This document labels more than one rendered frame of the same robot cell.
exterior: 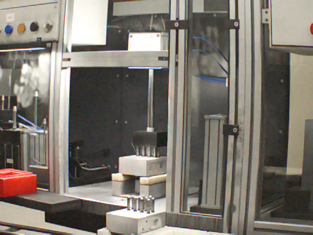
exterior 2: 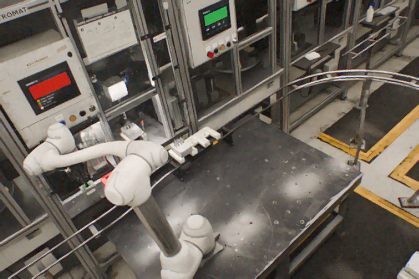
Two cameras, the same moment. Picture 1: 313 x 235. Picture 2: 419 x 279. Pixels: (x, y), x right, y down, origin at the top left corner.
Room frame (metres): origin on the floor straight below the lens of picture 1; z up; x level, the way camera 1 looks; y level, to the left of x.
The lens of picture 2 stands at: (0.73, 1.62, 2.43)
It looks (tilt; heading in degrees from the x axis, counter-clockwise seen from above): 40 degrees down; 294
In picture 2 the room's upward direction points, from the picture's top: 10 degrees counter-clockwise
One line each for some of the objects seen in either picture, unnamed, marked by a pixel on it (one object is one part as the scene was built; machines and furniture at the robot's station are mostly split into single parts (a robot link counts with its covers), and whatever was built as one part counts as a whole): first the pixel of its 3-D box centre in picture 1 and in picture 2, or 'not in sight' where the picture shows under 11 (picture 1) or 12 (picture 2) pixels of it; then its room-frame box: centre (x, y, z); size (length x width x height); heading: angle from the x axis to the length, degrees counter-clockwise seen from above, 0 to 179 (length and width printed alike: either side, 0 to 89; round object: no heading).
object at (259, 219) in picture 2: not in sight; (227, 197); (1.28, 0.21, 0.66); 1.50 x 1.06 x 0.04; 58
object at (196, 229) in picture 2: not in sight; (197, 233); (1.32, 0.65, 0.85); 0.18 x 0.16 x 0.22; 83
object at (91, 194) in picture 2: not in sight; (90, 191); (2.02, 0.58, 0.97); 0.08 x 0.08 x 0.12; 58
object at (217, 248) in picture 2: not in sight; (204, 244); (1.31, 0.62, 0.71); 0.22 x 0.18 x 0.06; 58
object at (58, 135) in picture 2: not in sight; (59, 138); (2.01, 0.59, 1.41); 0.13 x 0.11 x 0.16; 83
